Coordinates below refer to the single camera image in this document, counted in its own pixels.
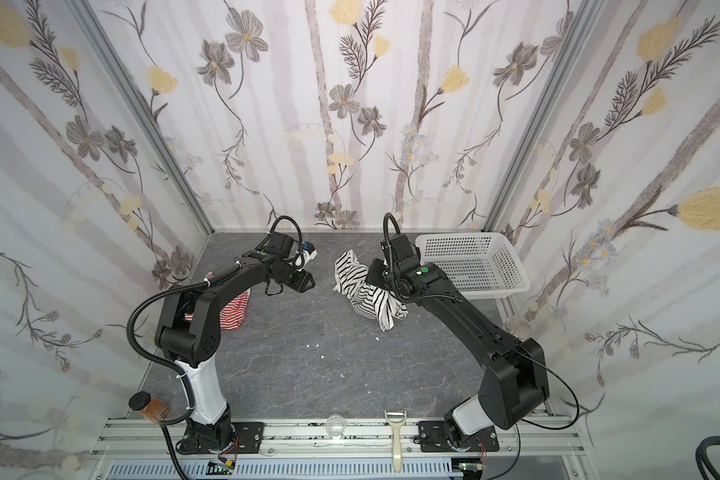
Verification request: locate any black white striped tank top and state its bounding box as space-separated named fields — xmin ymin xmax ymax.
xmin=333 ymin=250 xmax=408 ymax=331

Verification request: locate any red white striped tank top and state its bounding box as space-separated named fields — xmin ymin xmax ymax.
xmin=180 ymin=269 xmax=253 ymax=332

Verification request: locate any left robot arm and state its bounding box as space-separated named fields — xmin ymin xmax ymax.
xmin=125 ymin=215 xmax=316 ymax=455

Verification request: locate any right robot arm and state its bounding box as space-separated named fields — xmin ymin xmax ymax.
xmin=367 ymin=213 xmax=550 ymax=450

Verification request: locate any white plastic basket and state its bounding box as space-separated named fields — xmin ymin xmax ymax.
xmin=415 ymin=232 xmax=530 ymax=300

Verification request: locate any glass jar with lid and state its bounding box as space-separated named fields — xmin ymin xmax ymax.
xmin=504 ymin=315 xmax=532 ymax=341

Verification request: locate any cream vegetable peeler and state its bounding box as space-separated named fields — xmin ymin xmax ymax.
xmin=385 ymin=410 xmax=407 ymax=474

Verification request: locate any clear glass cup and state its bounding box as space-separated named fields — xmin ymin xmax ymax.
xmin=325 ymin=414 xmax=347 ymax=440

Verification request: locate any brown spice jar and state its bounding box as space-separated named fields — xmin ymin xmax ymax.
xmin=128 ymin=391 xmax=170 ymax=423

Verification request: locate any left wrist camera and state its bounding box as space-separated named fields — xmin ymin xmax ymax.
xmin=293 ymin=241 xmax=317 ymax=269

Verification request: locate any black corrugated cable hose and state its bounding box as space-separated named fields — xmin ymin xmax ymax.
xmin=125 ymin=278 xmax=211 ymax=480

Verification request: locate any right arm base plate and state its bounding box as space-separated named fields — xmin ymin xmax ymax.
xmin=414 ymin=420 xmax=500 ymax=453

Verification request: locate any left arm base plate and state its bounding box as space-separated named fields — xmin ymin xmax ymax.
xmin=176 ymin=421 xmax=265 ymax=455

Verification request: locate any aluminium front rail frame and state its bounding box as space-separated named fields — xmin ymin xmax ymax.
xmin=89 ymin=416 xmax=589 ymax=480

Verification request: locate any black hose at corner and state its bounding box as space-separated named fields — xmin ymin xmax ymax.
xmin=694 ymin=433 xmax=720 ymax=480

